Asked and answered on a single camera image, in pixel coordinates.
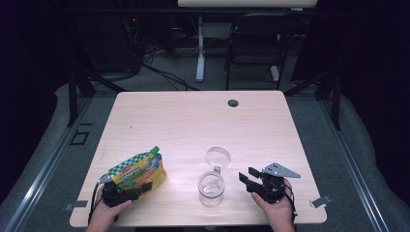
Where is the black metal stand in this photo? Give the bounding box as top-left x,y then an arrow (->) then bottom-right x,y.
283,69 -> 342,131
67,64 -> 127,129

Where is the yellow pouch with green cap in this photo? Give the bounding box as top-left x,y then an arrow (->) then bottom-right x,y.
105,145 -> 168,199

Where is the person's left hand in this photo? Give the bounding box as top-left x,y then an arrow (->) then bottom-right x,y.
93,189 -> 133,225

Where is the white box under desk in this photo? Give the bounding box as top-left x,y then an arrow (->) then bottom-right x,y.
202,22 -> 233,40

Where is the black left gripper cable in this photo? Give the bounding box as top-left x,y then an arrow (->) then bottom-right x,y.
87,182 -> 102,226

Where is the clear plastic jar with lid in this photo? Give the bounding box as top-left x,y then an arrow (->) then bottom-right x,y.
197,146 -> 232,208

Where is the black folding chair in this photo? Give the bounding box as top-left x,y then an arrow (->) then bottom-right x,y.
224,13 -> 301,91

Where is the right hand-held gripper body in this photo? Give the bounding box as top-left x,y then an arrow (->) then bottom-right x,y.
246,162 -> 302,205

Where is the black floor cable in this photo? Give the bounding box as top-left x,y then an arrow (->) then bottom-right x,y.
141,62 -> 199,92

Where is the grey tape strip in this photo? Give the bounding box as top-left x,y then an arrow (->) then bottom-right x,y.
309,194 -> 333,209
64,200 -> 89,212

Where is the person's right hand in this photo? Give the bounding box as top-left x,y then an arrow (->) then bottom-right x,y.
250,178 -> 296,226

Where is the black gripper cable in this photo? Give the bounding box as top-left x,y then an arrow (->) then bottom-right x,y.
283,183 -> 298,225
87,182 -> 102,226

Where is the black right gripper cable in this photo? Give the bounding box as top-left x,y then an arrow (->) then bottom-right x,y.
283,183 -> 298,225

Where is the white desk leg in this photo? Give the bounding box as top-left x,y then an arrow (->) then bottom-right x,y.
195,16 -> 207,83

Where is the aluminium floor rail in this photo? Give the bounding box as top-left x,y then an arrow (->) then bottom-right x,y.
318,96 -> 390,232
3,96 -> 95,232

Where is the dark device with red light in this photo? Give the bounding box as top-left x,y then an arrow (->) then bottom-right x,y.
119,9 -> 175,56

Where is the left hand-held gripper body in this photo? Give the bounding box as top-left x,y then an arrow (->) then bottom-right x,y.
98,173 -> 139,208

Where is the white background desk top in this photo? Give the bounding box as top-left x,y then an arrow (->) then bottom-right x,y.
177,0 -> 317,9

